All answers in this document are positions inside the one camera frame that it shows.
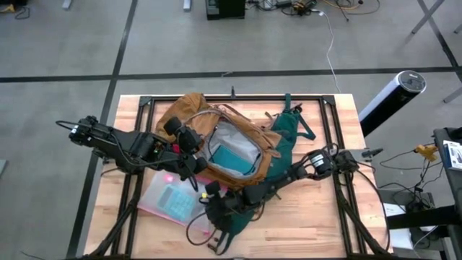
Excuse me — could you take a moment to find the blue white cardboard box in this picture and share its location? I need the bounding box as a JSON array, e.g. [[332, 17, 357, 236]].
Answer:
[[442, 139, 462, 171]]

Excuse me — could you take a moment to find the black equipment cart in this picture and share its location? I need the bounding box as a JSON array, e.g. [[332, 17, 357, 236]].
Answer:
[[385, 126, 462, 260]]

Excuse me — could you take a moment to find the tan and teal backpack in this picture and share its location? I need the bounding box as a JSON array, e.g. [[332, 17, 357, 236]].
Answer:
[[154, 92, 317, 256]]

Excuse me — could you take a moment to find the white paper sheet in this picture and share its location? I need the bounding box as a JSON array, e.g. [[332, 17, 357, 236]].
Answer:
[[381, 202, 414, 250]]

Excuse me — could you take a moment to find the dark teal notebook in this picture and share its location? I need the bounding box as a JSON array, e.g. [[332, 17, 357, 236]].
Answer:
[[209, 144, 256, 176]]

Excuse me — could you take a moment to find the black white tower fan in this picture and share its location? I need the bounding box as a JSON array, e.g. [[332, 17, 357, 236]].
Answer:
[[357, 69, 427, 137]]

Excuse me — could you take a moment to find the yellow hand tool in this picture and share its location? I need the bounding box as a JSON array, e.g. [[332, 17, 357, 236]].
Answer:
[[414, 144, 439, 162]]

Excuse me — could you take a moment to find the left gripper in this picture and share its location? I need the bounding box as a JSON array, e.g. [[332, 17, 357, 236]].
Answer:
[[163, 116, 209, 181]]

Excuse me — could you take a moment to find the yellow floor cable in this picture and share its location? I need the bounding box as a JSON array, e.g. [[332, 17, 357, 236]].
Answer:
[[322, 0, 362, 10]]

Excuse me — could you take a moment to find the grey power strip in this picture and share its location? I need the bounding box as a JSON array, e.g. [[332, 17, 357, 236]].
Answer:
[[265, 0, 293, 9]]

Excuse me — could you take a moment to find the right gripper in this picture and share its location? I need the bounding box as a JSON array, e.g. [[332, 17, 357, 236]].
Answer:
[[199, 181, 250, 232]]

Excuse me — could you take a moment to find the pink-edged mesh zipper pouch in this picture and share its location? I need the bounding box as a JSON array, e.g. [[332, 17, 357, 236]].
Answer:
[[136, 169, 229, 236]]

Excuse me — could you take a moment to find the white floor cable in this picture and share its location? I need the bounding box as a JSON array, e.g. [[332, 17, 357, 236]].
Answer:
[[316, 9, 342, 94]]

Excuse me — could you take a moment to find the black computer tower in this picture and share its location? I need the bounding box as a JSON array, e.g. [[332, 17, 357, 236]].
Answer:
[[204, 0, 247, 21]]

